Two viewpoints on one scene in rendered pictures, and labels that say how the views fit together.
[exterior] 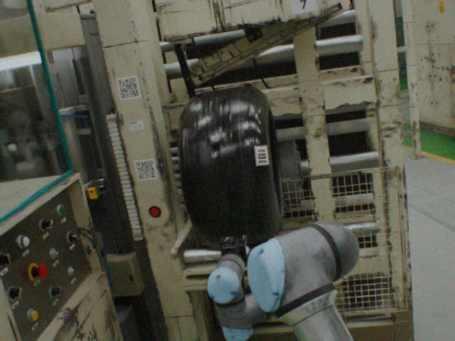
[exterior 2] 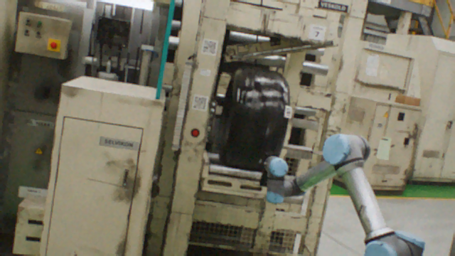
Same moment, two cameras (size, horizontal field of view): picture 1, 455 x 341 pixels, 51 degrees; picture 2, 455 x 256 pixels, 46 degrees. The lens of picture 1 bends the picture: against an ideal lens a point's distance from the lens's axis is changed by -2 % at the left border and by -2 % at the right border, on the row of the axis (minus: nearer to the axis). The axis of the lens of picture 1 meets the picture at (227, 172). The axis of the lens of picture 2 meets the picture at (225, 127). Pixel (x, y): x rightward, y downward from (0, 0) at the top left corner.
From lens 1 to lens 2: 141 cm
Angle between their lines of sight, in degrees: 19
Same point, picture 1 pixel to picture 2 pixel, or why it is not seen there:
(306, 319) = (354, 169)
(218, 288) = (279, 167)
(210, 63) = (241, 50)
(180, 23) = (239, 18)
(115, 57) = (208, 25)
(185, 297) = (192, 199)
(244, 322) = (282, 192)
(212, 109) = (261, 77)
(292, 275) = (351, 148)
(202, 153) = (254, 99)
